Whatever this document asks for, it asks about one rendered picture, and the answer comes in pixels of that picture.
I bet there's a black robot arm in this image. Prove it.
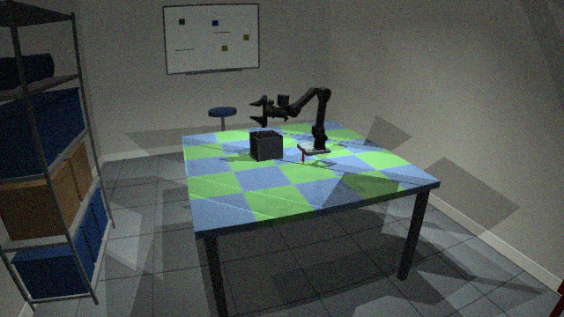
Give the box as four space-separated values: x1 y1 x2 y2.
277 86 331 150

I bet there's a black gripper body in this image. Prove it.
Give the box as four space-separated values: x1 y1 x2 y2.
261 95 277 128

